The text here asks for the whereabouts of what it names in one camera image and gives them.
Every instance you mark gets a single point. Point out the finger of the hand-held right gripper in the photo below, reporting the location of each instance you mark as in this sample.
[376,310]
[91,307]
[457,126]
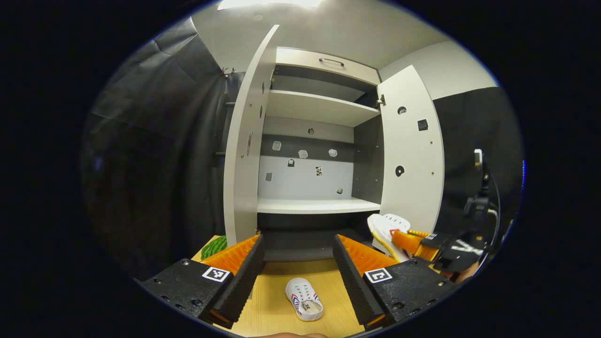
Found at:
[406,240]
[425,253]

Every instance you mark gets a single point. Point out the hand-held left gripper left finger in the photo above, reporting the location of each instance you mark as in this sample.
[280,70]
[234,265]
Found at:
[244,286]

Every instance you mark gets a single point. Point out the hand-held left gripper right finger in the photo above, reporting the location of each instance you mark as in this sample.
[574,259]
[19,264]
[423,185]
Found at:
[354,286]

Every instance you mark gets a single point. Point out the white canvas shoe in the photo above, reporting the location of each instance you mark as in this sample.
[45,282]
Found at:
[304,303]
[387,225]

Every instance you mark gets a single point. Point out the white cabinet door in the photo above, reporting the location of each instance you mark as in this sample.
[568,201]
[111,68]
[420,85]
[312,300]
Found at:
[244,164]
[413,188]

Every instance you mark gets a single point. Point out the white shoe cabinet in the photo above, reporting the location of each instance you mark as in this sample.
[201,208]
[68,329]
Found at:
[319,108]

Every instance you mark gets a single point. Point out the white cabinet drawer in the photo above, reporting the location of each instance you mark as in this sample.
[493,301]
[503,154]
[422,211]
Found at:
[310,63]

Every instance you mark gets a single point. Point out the watermelon slice toy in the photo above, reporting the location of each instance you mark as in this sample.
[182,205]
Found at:
[213,247]

